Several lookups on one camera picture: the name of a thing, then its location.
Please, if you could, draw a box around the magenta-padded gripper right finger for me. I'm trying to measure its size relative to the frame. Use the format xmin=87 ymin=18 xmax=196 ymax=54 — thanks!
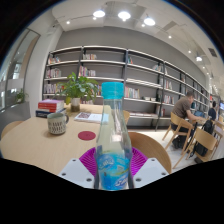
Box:
xmin=128 ymin=147 xmax=170 ymax=190

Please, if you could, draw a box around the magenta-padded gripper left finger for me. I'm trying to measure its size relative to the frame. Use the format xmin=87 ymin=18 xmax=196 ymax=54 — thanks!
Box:
xmin=57 ymin=147 xmax=100 ymax=190

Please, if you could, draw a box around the clear bottle with blue cap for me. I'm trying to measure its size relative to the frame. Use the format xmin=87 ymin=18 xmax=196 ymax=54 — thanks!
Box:
xmin=94 ymin=81 xmax=134 ymax=192

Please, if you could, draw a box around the flat round red coaster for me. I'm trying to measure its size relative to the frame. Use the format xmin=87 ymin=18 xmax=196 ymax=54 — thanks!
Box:
xmin=77 ymin=130 xmax=97 ymax=142

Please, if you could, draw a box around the grey patterned ceramic mug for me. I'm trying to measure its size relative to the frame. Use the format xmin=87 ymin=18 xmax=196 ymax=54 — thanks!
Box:
xmin=46 ymin=112 xmax=70 ymax=136

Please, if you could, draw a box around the white booklet with printed cover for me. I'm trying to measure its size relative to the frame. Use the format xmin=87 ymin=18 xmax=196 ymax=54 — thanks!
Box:
xmin=73 ymin=111 xmax=104 ymax=125

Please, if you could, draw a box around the black backpack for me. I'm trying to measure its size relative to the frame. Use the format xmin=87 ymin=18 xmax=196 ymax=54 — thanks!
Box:
xmin=193 ymin=119 xmax=215 ymax=158

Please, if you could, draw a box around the group of slatted wooden chairs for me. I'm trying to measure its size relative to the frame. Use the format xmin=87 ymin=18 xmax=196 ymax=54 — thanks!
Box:
xmin=162 ymin=112 xmax=224 ymax=169

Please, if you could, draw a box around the red book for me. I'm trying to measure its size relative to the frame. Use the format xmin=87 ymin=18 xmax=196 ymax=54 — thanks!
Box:
xmin=37 ymin=101 xmax=65 ymax=114

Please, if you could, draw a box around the person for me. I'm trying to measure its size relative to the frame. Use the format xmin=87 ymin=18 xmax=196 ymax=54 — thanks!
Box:
xmin=208 ymin=100 xmax=218 ymax=122
xmin=170 ymin=91 xmax=206 ymax=149

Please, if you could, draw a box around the pink-covered book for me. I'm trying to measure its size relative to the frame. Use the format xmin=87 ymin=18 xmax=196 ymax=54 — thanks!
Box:
xmin=38 ymin=98 xmax=65 ymax=105

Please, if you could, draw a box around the open laptop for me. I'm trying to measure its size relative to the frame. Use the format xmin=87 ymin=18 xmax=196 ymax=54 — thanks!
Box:
xmin=194 ymin=109 xmax=206 ymax=118

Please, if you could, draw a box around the green potted plant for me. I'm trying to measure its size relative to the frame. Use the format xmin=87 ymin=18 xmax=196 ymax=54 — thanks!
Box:
xmin=54 ymin=72 xmax=100 ymax=113

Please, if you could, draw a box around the small green window plant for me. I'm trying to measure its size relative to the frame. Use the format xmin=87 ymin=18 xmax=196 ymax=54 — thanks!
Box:
xmin=13 ymin=88 xmax=29 ymax=104

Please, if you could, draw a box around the grey shelf unit with books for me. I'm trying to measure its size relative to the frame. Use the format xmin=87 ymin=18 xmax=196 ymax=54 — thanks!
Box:
xmin=42 ymin=45 xmax=214 ymax=132

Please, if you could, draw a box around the group of ceiling lights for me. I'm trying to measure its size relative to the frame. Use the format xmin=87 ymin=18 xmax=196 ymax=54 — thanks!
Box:
xmin=64 ymin=9 xmax=204 ymax=63

